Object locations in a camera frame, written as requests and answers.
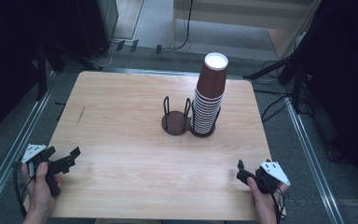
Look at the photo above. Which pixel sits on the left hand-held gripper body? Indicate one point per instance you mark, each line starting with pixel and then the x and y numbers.
pixel 34 152

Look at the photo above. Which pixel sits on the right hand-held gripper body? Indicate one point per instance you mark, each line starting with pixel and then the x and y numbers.
pixel 275 172

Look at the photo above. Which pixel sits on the dark brown cup holder rack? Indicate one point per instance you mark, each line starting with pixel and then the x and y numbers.
pixel 174 123

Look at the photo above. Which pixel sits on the single brown paper cup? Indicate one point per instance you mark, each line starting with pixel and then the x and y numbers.
pixel 212 81

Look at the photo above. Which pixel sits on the person's right hand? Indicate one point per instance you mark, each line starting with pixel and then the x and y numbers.
pixel 267 203

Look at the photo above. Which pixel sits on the person's left hand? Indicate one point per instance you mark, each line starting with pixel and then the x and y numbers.
pixel 40 193

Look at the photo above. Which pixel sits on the black metal stand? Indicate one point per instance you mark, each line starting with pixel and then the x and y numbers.
pixel 42 71

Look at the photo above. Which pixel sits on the black tripod stand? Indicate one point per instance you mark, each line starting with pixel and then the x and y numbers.
pixel 273 67

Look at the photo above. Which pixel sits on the dark cabinet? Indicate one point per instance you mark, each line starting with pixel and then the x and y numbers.
pixel 101 25

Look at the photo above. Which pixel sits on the light wooden furniture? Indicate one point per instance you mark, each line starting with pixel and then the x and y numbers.
pixel 230 15

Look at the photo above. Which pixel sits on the aluminium floor rail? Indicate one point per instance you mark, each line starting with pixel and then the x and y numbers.
pixel 313 165
pixel 18 137

